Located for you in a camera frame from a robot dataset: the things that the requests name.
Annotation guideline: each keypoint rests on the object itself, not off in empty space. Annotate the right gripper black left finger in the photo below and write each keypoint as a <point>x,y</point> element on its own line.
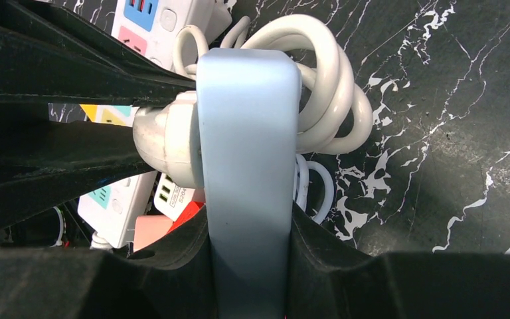
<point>171,278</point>

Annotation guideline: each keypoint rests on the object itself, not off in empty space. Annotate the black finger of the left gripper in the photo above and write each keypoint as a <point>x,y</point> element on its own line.
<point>50,54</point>
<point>52,163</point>

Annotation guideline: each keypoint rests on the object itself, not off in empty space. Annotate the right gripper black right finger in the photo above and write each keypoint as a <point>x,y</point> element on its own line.
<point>329,279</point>

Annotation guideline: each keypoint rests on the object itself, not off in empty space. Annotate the pink charger plug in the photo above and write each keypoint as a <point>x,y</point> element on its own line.
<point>149,229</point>

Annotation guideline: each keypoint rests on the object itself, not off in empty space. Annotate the red cube plug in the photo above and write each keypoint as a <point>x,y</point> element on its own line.
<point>188,213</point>

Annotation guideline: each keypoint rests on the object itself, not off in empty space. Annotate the small white USB power strip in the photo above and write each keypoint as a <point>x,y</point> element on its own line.
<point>171,200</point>

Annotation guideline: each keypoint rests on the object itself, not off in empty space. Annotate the large white power strip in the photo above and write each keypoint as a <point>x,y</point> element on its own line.
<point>146,33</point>

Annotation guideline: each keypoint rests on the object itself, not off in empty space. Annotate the light blue power strip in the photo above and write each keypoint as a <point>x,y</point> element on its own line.
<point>248,104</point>

